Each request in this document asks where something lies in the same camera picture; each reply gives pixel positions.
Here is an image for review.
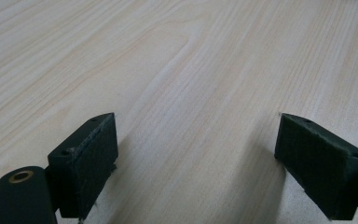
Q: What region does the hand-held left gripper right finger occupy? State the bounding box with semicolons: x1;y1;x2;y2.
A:
274;113;358;221

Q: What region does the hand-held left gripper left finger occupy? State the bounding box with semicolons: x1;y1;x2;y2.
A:
47;112;119;219

